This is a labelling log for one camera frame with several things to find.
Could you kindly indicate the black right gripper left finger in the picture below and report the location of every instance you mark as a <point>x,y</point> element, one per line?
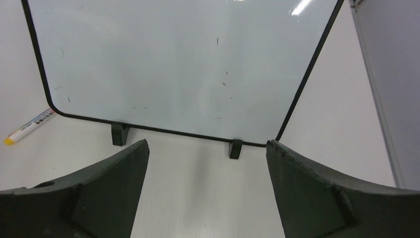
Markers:
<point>98,201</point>

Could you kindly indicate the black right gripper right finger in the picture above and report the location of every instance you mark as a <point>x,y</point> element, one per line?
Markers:
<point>316,201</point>

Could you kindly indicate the white marker pen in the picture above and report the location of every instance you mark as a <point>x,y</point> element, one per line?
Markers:
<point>29,127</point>

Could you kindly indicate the white whiteboard black frame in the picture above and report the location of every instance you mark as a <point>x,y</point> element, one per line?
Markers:
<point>222,70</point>

